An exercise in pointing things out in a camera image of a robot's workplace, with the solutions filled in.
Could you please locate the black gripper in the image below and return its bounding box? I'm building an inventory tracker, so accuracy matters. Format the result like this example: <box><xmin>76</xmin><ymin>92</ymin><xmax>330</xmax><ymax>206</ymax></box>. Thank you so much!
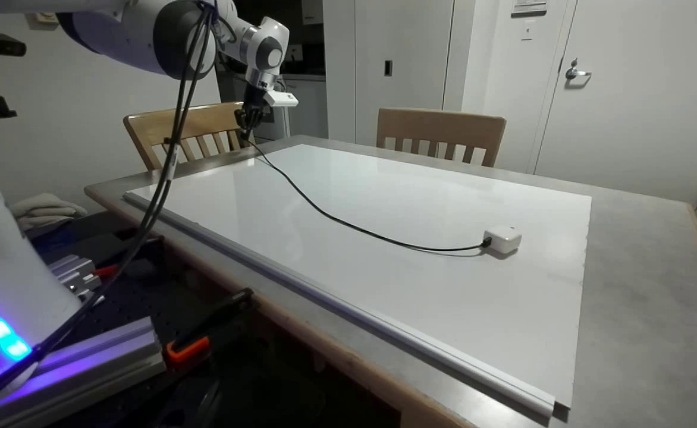
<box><xmin>235</xmin><ymin>84</ymin><xmax>276</xmax><ymax>147</ymax></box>

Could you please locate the black charger cable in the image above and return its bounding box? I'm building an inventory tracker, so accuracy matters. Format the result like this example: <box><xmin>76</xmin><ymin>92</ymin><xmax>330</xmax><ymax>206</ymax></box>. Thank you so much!
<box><xmin>250</xmin><ymin>137</ymin><xmax>492</xmax><ymax>258</ymax></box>

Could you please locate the wooden slat-back chair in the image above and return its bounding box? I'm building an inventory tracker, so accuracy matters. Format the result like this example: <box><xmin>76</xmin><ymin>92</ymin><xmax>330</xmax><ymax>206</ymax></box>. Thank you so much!
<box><xmin>121</xmin><ymin>101</ymin><xmax>258</xmax><ymax>177</ymax></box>
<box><xmin>374</xmin><ymin>108</ymin><xmax>510</xmax><ymax>170</ymax></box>

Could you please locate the white crumpled cloth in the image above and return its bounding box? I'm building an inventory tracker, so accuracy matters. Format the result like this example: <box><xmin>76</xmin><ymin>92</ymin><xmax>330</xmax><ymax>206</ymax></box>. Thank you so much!
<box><xmin>11</xmin><ymin>192</ymin><xmax>90</xmax><ymax>239</ymax></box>

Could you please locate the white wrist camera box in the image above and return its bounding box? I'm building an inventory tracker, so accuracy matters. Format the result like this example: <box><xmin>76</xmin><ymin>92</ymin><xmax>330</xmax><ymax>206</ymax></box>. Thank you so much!
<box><xmin>264</xmin><ymin>89</ymin><xmax>300</xmax><ymax>111</ymax></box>

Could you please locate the black robot cable hose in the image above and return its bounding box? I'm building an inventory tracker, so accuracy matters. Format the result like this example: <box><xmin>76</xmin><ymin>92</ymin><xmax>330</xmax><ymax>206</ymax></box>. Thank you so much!
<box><xmin>0</xmin><ymin>0</ymin><xmax>223</xmax><ymax>419</ymax></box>

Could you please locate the black clamp orange-red handle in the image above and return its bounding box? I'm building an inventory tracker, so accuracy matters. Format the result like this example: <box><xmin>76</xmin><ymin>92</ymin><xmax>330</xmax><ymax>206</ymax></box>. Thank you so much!
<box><xmin>163</xmin><ymin>288</ymin><xmax>258</xmax><ymax>368</ymax></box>
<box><xmin>93</xmin><ymin>235</ymin><xmax>166</xmax><ymax>282</ymax></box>

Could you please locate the white whiteboard sheet with rail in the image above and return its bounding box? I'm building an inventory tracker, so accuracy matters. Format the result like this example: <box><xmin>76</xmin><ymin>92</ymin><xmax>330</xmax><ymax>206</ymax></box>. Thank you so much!
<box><xmin>121</xmin><ymin>142</ymin><xmax>595</xmax><ymax>423</ymax></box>

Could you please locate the metal lever door handle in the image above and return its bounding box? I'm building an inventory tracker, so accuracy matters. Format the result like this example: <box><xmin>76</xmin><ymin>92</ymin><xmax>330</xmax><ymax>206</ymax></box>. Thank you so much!
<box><xmin>562</xmin><ymin>57</ymin><xmax>595</xmax><ymax>91</ymax></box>

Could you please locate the white door with lever handle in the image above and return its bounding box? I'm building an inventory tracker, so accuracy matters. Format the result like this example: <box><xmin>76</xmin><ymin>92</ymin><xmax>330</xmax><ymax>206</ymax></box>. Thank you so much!
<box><xmin>534</xmin><ymin>0</ymin><xmax>697</xmax><ymax>206</ymax></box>

